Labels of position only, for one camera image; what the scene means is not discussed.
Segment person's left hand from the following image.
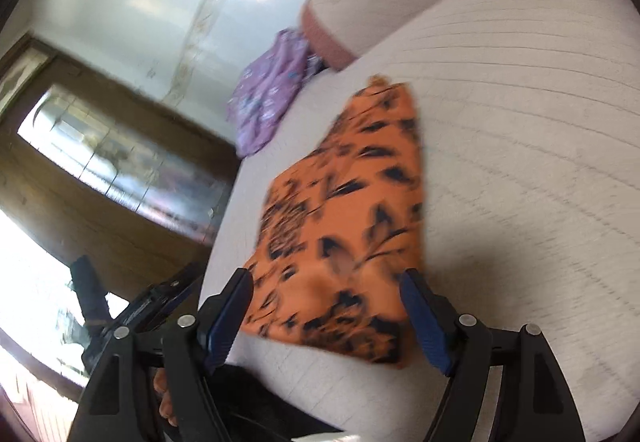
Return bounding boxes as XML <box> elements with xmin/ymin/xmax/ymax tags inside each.
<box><xmin>151</xmin><ymin>366</ymin><xmax>179</xmax><ymax>429</ymax></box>

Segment purple floral garment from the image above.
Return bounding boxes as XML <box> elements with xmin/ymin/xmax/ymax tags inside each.
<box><xmin>225</xmin><ymin>28</ymin><xmax>315</xmax><ymax>159</ymax></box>

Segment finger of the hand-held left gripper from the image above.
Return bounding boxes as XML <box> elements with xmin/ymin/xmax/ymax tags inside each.
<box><xmin>166</xmin><ymin>263</ymin><xmax>202</xmax><ymax>318</ymax></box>

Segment orange black floral garment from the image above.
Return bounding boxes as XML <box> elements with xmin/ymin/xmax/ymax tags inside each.
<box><xmin>240</xmin><ymin>74</ymin><xmax>427</xmax><ymax>368</ymax></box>

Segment beige quilted bed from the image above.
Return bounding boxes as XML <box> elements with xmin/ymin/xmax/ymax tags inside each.
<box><xmin>200</xmin><ymin>0</ymin><xmax>636</xmax><ymax>442</ymax></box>

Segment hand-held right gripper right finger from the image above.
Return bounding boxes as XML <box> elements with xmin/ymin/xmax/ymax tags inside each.
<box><xmin>400</xmin><ymin>268</ymin><xmax>586</xmax><ymax>442</ymax></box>

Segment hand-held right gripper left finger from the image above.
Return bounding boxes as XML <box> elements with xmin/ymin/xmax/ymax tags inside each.
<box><xmin>67</xmin><ymin>268</ymin><xmax>255</xmax><ymax>442</ymax></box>

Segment wooden door with glass panes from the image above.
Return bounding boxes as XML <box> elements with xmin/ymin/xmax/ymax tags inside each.
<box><xmin>0</xmin><ymin>34</ymin><xmax>242</xmax><ymax>305</ymax></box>

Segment person's black pants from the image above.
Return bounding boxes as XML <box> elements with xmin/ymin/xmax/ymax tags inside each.
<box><xmin>200</xmin><ymin>361</ymin><xmax>346</xmax><ymax>442</ymax></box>

